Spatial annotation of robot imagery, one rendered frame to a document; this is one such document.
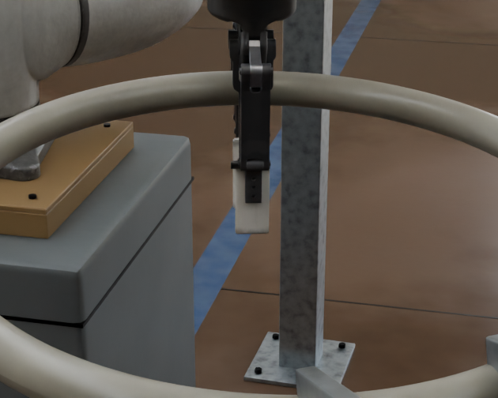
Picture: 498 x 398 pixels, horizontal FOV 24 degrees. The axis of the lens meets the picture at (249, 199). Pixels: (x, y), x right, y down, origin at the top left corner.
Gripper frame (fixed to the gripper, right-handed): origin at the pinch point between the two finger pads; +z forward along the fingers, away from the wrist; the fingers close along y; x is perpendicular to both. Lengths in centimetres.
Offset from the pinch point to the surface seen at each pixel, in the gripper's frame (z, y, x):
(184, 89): -10.4, 2.2, -5.8
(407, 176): 103, -219, 60
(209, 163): 104, -233, 1
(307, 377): -11.9, 46.5, 0.2
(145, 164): 11.1, -29.7, -10.7
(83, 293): 12.2, -2.5, -16.0
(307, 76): -11.0, 1.0, 4.7
